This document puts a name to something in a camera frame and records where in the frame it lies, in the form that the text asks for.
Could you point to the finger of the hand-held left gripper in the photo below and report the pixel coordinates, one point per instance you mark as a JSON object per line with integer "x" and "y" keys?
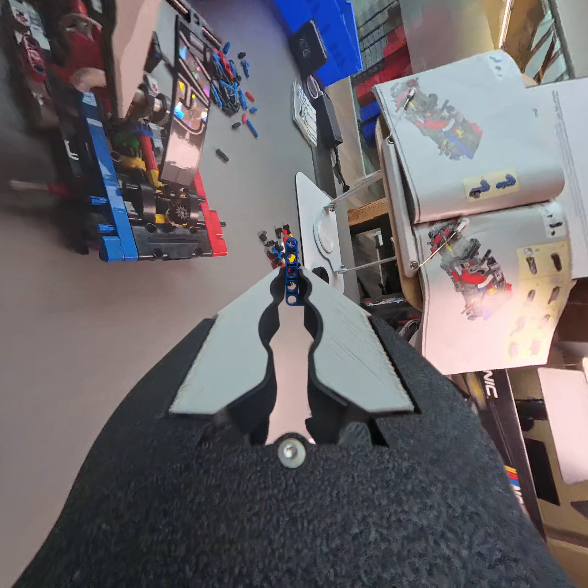
{"x": 183, "y": 147}
{"x": 135, "y": 46}

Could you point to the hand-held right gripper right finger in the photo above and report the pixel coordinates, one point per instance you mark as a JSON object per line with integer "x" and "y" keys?
{"x": 353, "y": 363}

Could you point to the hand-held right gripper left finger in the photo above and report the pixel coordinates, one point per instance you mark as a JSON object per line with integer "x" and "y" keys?
{"x": 225, "y": 363}

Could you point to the blue toy brick beam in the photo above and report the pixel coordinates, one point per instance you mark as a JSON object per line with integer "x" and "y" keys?
{"x": 292, "y": 262}

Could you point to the black power bank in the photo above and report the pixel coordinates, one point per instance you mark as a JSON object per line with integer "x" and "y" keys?
{"x": 307, "y": 48}

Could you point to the pile of blue black pins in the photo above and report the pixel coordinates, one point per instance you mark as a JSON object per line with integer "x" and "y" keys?
{"x": 229, "y": 87}

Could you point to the black toy tyre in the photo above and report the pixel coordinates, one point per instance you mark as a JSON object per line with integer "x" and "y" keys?
{"x": 321, "y": 274}

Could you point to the folded printed paper sheet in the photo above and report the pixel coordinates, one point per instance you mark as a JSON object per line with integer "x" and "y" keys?
{"x": 304, "y": 115}

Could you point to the toy brick vehicle model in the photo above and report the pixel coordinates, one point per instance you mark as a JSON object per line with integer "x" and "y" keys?
{"x": 151, "y": 220}

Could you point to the blue plastic bin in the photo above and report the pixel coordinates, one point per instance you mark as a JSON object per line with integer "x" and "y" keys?
{"x": 330, "y": 27}

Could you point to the black power adapter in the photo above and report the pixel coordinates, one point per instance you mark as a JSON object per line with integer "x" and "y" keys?
{"x": 330, "y": 119}

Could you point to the toy brick instruction booklet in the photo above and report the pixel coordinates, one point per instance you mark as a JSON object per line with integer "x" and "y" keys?
{"x": 482, "y": 138}

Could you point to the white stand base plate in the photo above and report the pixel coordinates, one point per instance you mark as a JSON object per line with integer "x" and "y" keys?
{"x": 307, "y": 206}

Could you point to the single black toy pin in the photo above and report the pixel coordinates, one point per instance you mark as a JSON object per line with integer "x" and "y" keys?
{"x": 222, "y": 155}

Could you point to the black printed box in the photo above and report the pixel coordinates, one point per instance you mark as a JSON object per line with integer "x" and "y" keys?
{"x": 500, "y": 436}

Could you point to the grey desk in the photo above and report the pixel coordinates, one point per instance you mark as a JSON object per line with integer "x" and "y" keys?
{"x": 69, "y": 344}

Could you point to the pile of mixed small bricks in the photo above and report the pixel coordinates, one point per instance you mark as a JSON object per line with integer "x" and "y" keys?
{"x": 274, "y": 246}

